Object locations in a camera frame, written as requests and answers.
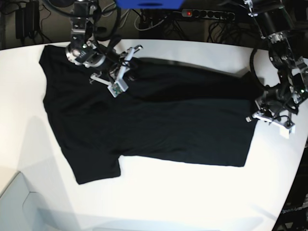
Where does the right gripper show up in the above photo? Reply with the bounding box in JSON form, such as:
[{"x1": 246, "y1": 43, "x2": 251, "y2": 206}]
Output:
[{"x1": 90, "y1": 44, "x2": 143, "y2": 85}]

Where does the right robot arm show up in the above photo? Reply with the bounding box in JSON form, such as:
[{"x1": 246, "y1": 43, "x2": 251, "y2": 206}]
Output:
[{"x1": 65, "y1": 0, "x2": 142, "y2": 85}]

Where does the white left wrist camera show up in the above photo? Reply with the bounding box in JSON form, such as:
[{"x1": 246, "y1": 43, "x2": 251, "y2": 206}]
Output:
[{"x1": 280, "y1": 125, "x2": 295, "y2": 139}]

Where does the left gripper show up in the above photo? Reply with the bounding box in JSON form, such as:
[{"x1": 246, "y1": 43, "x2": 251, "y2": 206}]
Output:
[{"x1": 246, "y1": 89, "x2": 298, "y2": 128}]

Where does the blue box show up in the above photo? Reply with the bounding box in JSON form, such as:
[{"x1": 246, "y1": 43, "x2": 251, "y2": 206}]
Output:
[{"x1": 116, "y1": 0, "x2": 184, "y2": 9}]

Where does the black power strip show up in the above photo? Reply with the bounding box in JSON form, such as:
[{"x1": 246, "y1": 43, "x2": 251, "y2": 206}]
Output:
[{"x1": 181, "y1": 9, "x2": 235, "y2": 21}]

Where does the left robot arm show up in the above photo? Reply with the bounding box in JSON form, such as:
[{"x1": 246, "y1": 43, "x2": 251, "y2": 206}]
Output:
[{"x1": 244, "y1": 0, "x2": 308, "y2": 131}]

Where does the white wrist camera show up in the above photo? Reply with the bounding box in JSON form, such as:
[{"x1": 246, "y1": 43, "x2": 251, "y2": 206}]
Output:
[
  {"x1": 107, "y1": 79, "x2": 128, "y2": 98},
  {"x1": 280, "y1": 125, "x2": 295, "y2": 139}
]

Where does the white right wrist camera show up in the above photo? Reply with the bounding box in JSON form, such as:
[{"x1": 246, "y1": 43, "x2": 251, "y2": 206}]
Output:
[{"x1": 107, "y1": 79, "x2": 128, "y2": 98}]

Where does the black box on floor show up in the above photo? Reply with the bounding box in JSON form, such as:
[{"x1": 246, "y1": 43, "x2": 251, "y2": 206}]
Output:
[{"x1": 15, "y1": 0, "x2": 39, "y2": 39}]

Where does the black t-shirt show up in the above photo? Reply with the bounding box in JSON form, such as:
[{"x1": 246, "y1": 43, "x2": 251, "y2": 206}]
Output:
[{"x1": 39, "y1": 45, "x2": 262, "y2": 184}]

